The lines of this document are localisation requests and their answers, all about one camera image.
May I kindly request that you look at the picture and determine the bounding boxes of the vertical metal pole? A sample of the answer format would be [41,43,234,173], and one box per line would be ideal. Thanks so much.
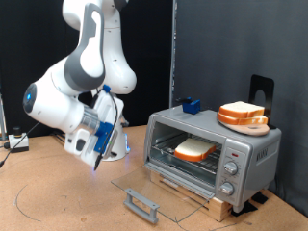
[168,0,178,109]

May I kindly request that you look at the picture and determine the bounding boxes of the emergency stop button box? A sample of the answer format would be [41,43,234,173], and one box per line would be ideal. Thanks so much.
[8,126,30,153]

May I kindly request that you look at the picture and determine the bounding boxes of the wooden slatted base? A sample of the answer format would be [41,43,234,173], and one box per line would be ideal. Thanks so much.
[149,165,233,222]

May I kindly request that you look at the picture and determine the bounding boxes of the glass oven door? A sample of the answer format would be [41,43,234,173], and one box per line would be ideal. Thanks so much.
[111,162,216,224]

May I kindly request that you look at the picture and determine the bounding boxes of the metal stand leg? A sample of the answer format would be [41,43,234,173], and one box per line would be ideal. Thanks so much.
[0,92,8,141]

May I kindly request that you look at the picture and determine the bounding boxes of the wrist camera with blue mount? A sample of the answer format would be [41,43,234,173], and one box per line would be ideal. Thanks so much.
[93,84,118,154]

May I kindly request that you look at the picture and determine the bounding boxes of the black metal bookend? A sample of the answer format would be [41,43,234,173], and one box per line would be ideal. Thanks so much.
[249,74,275,130]

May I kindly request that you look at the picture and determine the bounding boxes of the silver oven knob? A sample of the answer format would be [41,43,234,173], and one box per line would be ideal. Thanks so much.
[223,161,240,176]
[218,181,235,196]

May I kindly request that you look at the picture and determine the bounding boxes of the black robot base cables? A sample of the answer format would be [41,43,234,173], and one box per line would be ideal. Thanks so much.
[51,131,68,147]

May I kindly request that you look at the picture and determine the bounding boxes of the black curtain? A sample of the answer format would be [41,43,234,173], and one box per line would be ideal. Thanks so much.
[0,0,176,138]

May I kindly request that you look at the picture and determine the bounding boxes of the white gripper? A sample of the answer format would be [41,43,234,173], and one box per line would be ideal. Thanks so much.
[64,92,130,167]

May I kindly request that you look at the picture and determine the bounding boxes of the long black hanging cable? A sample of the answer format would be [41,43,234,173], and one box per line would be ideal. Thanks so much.
[0,120,42,167]

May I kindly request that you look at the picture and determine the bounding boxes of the round wooden board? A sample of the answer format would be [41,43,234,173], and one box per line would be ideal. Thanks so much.
[220,122,270,137]

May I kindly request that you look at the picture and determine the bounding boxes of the black tape strip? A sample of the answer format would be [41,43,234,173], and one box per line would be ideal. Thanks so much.
[251,192,269,205]

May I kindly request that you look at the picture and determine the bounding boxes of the white bread slice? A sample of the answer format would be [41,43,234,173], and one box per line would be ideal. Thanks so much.
[173,138,218,163]
[218,101,266,119]
[217,112,269,126]

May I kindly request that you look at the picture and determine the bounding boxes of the silver toaster oven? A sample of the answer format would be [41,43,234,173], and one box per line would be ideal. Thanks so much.
[142,104,283,213]

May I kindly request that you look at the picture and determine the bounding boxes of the grey curtain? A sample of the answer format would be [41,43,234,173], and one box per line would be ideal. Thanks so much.
[174,0,308,218]

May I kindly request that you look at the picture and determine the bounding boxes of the wire oven rack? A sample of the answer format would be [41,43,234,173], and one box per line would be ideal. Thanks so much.
[151,132,224,176]

